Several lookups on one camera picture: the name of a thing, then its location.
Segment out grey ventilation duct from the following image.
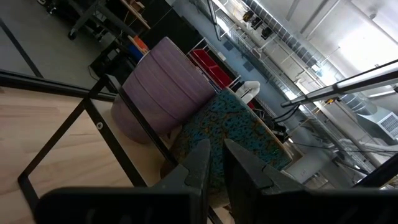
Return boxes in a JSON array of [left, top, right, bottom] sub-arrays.
[[340, 93, 398, 142]]

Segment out lavender ribbed mug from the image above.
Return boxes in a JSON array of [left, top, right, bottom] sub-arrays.
[[110, 36, 218, 145]]

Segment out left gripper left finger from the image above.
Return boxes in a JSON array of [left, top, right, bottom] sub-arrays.
[[151, 138, 213, 224]]

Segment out red storage bins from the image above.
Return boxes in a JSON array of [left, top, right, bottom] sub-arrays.
[[188, 48, 242, 91]]

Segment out black rig bar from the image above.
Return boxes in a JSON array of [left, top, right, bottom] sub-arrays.
[[353, 152, 398, 189]]

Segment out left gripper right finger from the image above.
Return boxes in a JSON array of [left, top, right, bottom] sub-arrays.
[[222, 138, 308, 224]]

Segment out white plastic object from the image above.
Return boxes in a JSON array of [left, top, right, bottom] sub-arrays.
[[235, 80, 261, 104]]

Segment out black wheeled cart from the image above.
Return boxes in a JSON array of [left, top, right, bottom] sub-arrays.
[[36, 0, 152, 41]]

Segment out black cabinet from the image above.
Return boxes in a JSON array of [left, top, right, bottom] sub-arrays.
[[139, 0, 203, 55]]

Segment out rig bar with light strip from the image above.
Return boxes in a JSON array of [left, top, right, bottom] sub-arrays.
[[280, 58, 398, 109]]

